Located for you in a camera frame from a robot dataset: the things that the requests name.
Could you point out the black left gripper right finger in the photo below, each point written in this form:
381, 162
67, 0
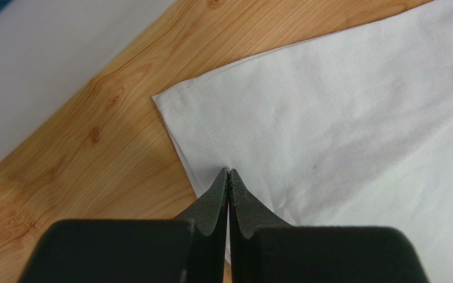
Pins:
265, 248

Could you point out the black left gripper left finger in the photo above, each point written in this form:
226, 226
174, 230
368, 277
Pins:
188, 248

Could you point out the white t-shirt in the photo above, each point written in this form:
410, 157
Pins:
352, 128

